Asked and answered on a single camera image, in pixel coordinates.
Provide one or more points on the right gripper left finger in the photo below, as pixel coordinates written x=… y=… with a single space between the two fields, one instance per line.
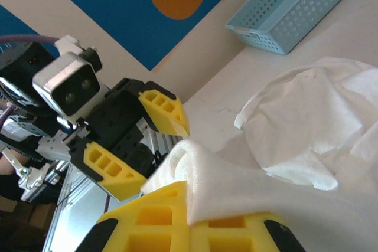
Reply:
x=141 y=228

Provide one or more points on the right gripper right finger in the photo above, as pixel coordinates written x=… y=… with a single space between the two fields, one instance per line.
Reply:
x=236 y=234

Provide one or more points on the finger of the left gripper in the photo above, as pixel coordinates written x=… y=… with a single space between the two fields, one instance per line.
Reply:
x=165 y=110
x=109 y=169

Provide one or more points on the white t-shirt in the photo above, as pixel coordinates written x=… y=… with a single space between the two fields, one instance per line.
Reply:
x=295 y=116

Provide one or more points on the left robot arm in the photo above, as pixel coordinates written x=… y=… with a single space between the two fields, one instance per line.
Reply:
x=17 y=66

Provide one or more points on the pale table cover sheet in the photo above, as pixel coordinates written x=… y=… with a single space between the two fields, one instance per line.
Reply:
x=215 y=92

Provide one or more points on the brown cardboard box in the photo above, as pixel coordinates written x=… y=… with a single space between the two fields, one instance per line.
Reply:
x=41 y=216

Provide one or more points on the person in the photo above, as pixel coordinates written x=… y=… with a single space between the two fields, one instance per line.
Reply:
x=6 y=166

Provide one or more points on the light blue plastic basket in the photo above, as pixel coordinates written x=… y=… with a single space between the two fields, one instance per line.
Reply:
x=295 y=13

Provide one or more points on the aluminium rail frame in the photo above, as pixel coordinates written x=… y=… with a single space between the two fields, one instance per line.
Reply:
x=76 y=204

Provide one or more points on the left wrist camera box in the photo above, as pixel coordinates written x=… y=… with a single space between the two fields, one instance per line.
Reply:
x=68 y=86

